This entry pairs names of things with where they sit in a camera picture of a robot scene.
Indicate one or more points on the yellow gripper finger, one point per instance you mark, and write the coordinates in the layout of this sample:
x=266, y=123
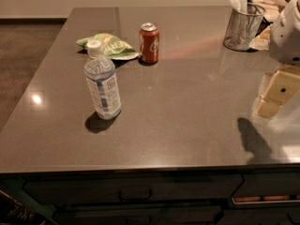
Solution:
x=276, y=90

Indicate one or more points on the clear blue-labelled plastic bottle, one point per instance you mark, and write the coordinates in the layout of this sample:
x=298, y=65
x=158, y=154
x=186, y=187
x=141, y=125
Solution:
x=102, y=81

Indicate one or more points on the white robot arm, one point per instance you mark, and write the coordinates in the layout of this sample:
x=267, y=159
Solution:
x=284, y=40

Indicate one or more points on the cardboard tray with items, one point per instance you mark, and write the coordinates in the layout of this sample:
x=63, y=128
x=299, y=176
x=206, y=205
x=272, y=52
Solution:
x=272, y=10

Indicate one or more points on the white paper in cup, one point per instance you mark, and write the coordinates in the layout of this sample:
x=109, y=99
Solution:
x=239, y=5

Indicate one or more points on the red soda can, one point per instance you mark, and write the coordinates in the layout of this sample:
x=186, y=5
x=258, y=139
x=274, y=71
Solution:
x=149, y=42

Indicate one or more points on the green chip bag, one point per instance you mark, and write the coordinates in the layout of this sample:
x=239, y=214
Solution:
x=109, y=45

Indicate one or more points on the dark cabinet drawer front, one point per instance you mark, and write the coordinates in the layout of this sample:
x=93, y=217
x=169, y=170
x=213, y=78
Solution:
x=134, y=189

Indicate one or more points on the dark shoe on floor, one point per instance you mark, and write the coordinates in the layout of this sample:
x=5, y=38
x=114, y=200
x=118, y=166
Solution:
x=13, y=213

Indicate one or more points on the wire mesh pencil cup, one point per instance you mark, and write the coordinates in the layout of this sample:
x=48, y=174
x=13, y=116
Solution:
x=243, y=27

